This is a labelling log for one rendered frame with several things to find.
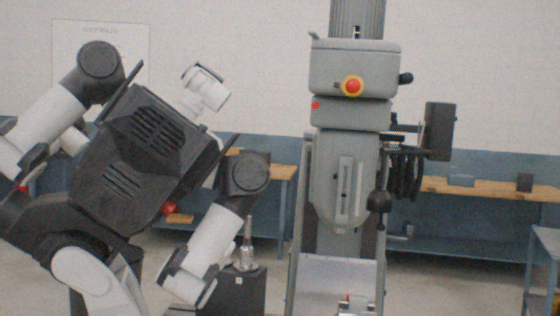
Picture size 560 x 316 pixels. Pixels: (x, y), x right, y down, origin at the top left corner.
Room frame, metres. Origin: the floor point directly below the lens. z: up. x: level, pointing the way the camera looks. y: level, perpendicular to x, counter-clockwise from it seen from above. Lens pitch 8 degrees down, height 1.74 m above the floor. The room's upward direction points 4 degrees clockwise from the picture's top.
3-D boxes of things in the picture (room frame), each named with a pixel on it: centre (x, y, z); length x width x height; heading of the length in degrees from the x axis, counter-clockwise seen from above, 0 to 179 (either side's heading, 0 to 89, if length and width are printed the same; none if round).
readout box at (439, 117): (1.94, -0.59, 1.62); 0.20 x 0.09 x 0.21; 173
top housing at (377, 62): (1.70, -0.22, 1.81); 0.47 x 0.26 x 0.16; 173
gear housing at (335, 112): (1.73, -0.22, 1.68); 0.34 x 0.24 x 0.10; 173
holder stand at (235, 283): (1.78, 0.14, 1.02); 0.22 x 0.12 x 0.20; 73
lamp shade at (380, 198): (1.45, -0.29, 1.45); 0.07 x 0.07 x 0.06
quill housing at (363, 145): (1.69, -0.22, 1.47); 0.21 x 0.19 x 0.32; 83
